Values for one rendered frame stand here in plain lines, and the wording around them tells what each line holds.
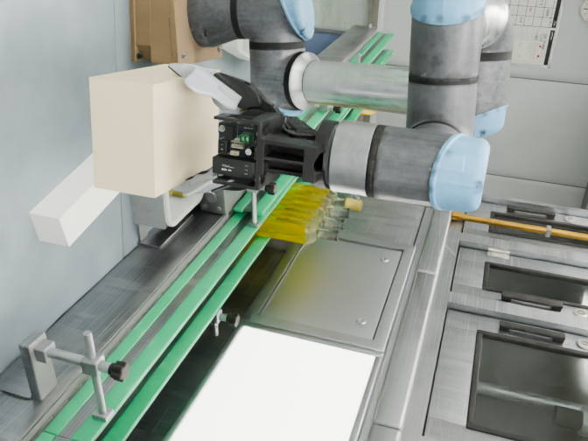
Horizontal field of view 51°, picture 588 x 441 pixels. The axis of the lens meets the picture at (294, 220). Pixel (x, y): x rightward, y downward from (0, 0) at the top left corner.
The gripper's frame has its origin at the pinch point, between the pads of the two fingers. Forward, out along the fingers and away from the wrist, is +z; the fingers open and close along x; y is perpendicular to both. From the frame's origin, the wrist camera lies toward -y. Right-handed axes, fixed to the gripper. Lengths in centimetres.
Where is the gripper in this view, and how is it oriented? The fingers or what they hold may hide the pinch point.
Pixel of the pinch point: (172, 127)
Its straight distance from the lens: 73.7
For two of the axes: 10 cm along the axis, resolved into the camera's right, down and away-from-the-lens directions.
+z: -9.4, -1.7, 2.8
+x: -0.7, 9.3, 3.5
